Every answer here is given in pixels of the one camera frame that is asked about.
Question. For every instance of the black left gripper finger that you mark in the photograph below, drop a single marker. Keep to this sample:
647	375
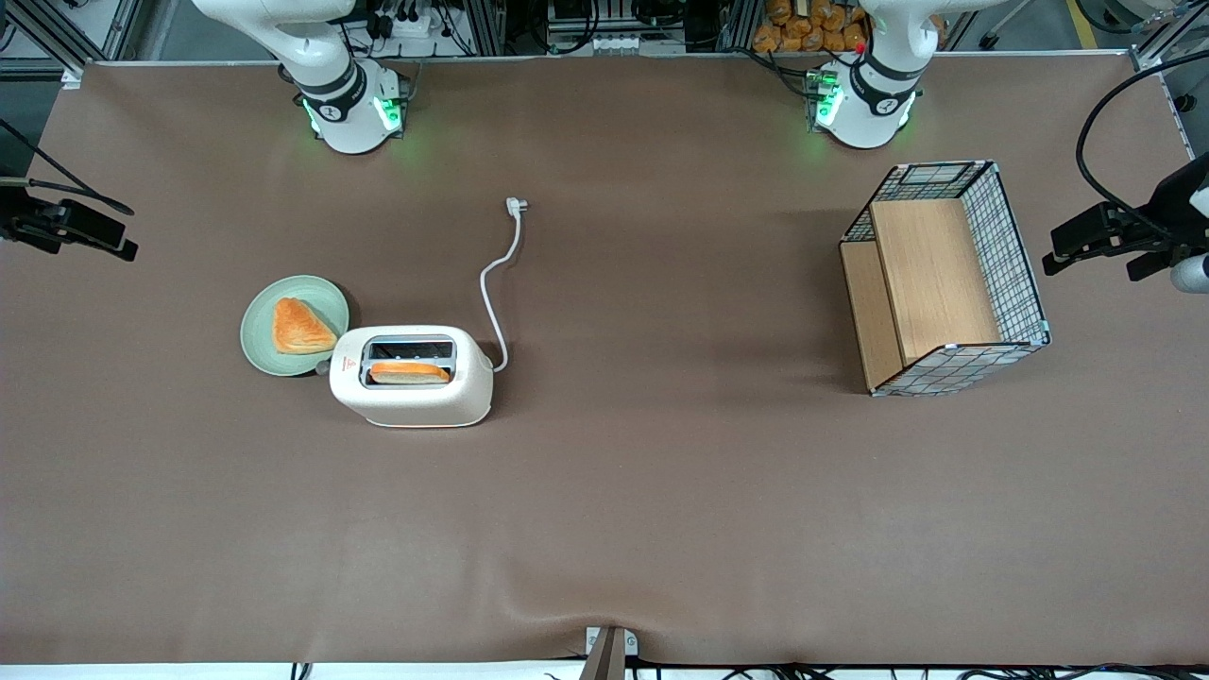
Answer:
1152	264
1100	231

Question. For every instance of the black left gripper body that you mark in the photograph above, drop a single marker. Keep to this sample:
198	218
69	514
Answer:
1174	204

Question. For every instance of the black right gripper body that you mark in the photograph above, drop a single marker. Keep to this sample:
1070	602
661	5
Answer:
21	225

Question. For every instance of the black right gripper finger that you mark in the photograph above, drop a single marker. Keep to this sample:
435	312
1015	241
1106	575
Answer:
90	227
28	240

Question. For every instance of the white two-slot toaster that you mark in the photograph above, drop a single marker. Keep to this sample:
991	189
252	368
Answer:
416	401

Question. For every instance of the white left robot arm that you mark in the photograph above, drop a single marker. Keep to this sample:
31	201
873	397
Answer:
864	127

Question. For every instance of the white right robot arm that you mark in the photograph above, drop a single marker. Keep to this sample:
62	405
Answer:
349	132

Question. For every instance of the toast slice in toaster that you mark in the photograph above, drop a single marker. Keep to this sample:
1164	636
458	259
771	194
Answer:
411	372

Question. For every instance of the pale green round plate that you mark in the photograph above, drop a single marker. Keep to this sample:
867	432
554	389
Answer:
260	331

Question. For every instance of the triangular golden pastry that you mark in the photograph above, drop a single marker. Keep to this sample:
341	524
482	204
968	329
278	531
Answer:
300	329

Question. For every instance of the bag of orange buns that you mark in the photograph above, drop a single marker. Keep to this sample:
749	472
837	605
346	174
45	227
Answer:
808	28

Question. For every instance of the white power strip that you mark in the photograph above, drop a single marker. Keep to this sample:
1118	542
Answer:
411	24

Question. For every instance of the white terminal block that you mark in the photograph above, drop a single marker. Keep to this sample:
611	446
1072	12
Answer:
614	43

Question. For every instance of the brown table cloth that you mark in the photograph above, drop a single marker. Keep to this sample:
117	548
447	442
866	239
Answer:
661	519

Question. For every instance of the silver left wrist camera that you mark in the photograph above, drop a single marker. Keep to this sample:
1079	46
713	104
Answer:
1192	274

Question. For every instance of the aluminium frame profile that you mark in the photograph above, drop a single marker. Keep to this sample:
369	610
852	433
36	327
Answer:
66	28
1162	38

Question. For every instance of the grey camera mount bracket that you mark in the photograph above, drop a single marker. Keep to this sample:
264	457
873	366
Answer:
609	656

